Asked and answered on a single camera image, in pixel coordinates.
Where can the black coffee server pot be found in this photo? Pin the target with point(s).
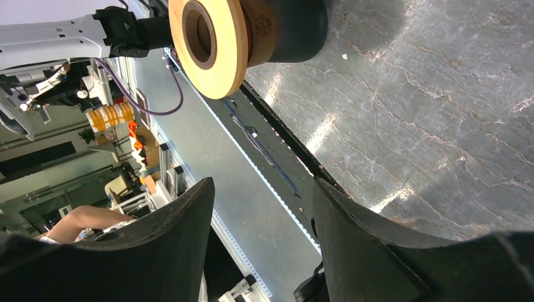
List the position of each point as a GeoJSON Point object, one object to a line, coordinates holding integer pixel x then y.
{"type": "Point", "coordinates": [284, 31]}

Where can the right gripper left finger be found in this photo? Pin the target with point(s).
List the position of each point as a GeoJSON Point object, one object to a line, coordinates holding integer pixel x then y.
{"type": "Point", "coordinates": [159, 257]}

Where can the person forearm in background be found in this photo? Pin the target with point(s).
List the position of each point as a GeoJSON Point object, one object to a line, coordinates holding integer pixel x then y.
{"type": "Point", "coordinates": [81, 218]}

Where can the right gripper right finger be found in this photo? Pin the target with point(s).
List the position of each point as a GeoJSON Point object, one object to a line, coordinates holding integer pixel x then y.
{"type": "Point", "coordinates": [368, 257]}

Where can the round wooden dripper stand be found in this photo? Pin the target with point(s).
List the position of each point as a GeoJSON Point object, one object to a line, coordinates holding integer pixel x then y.
{"type": "Point", "coordinates": [211, 42]}

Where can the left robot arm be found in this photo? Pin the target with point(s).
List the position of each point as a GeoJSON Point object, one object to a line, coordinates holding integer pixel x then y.
{"type": "Point", "coordinates": [107, 33]}

